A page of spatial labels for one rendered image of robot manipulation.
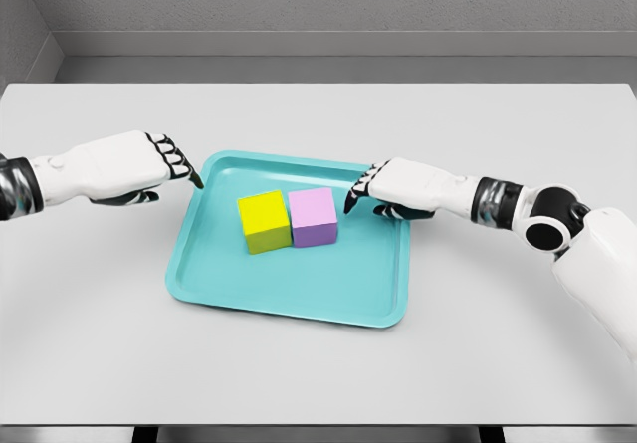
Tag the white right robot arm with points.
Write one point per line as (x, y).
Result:
(562, 234)

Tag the yellow cube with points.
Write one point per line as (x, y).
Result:
(264, 221)

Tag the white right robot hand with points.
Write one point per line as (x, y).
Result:
(405, 186)

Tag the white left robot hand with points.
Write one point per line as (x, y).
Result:
(127, 166)

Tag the pink cube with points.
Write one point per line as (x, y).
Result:
(313, 216)

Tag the teal rectangular tray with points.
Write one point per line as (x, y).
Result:
(291, 274)

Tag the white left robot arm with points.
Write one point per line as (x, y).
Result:
(45, 174)

